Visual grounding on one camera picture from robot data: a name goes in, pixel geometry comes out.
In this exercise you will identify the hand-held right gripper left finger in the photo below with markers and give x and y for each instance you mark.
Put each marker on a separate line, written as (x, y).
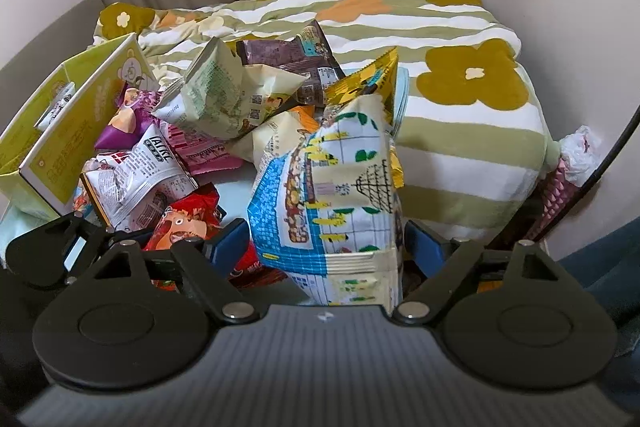
(232, 242)

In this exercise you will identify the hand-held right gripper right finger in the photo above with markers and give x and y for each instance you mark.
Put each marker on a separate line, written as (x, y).
(425, 247)

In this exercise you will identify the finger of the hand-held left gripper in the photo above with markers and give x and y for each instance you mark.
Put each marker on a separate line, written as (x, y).
(40, 257)

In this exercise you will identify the pink snack packet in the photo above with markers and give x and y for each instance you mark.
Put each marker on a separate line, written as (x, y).
(200, 152)

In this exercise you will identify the blue white illustrated snack packet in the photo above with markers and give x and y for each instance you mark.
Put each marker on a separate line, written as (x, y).
(325, 187)

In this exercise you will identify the green cardboard box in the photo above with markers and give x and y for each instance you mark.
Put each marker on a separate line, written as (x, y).
(90, 122)

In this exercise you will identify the cream yellow flower snack packet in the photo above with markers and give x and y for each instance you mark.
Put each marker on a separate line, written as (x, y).
(355, 87)

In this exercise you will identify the red cartoon snack packet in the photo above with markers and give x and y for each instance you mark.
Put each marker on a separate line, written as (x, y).
(180, 222)

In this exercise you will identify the floral striped blanket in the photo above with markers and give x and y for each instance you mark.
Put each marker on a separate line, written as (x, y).
(450, 147)

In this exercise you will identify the white red-print snack packet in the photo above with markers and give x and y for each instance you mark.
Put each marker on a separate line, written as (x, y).
(135, 187)

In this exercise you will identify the pink textured object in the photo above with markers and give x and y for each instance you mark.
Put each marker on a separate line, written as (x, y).
(550, 202)

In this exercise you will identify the small white packet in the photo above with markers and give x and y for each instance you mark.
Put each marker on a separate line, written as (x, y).
(55, 107)

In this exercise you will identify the pale green crumpled snack packet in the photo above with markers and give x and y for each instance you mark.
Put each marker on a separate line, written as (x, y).
(215, 87)

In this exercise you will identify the dark blue cloth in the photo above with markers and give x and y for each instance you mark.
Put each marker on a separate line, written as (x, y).
(600, 267)

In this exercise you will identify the white plastic bag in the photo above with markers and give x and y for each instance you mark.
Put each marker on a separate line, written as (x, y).
(580, 152)

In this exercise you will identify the brown purple snack packet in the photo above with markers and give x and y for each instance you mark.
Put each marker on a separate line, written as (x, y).
(280, 52)

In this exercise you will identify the grey headboard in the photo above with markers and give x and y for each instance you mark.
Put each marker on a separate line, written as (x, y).
(45, 37)

